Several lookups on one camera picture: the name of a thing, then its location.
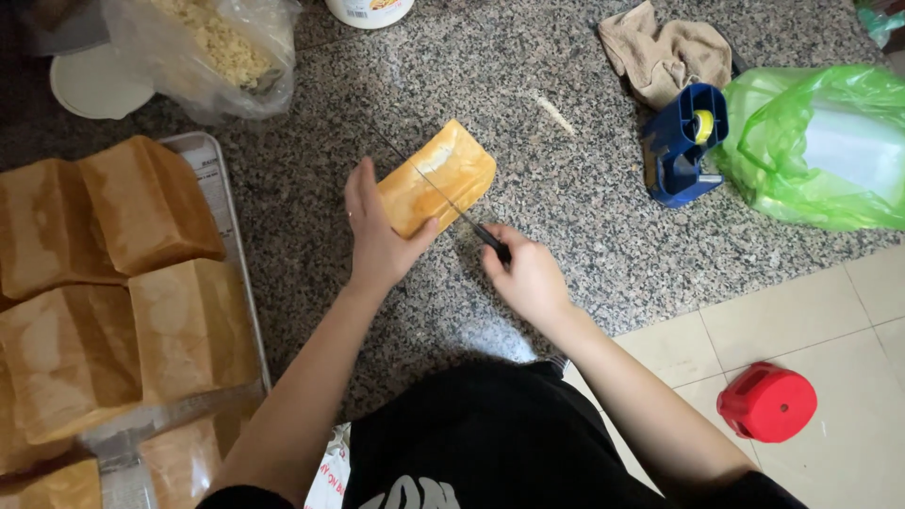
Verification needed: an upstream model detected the person's left hand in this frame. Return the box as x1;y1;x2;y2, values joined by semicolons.
344;157;440;292

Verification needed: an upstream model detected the person's right hand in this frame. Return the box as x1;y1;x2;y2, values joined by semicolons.
481;225;575;328

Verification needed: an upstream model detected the black-handled thin knife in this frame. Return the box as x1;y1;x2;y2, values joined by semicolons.
368;120;512;267

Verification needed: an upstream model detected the single golden bread loaf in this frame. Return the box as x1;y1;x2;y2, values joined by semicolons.
377;119;497;240

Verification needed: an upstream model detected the person's black clothing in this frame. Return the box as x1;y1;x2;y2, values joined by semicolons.
197;357;808;509

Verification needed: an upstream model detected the pale bread sliver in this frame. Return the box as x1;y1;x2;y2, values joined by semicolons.
536;96;576;137

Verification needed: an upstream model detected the metal baking tray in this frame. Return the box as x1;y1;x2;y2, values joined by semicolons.
0;131;273;509

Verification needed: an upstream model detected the blue tape dispenser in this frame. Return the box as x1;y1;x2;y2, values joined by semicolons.
640;82;730;209

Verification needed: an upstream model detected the group of brown bread loaves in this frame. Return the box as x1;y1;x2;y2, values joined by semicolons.
0;136;260;509

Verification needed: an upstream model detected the white and red plastic bag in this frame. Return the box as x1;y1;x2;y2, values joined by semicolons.
304;423;353;509

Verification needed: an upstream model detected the yellow tape roll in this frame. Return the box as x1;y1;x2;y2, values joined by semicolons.
691;109;716;146

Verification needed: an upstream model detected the white plastic jar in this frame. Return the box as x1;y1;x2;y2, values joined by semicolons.
324;0;417;31

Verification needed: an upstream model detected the clear bag of yellow crumbs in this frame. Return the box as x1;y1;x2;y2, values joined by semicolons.
101;0;303;126

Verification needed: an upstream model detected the red plastic stool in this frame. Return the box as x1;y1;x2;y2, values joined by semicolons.
716;362;819;445

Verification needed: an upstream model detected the beige crumpled cloth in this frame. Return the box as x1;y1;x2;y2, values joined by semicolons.
597;0;733;111

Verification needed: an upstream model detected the long metal blade tool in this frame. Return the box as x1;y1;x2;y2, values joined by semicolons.
0;382;264;496

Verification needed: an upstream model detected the large green plastic bag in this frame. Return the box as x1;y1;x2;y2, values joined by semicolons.
709;64;905;233

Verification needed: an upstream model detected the white round lid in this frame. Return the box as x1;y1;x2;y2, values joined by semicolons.
49;44;156;121

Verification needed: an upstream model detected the dark grey object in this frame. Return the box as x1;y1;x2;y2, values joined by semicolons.
20;0;111;57

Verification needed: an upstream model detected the small green plastic bag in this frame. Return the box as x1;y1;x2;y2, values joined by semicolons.
854;0;905;50

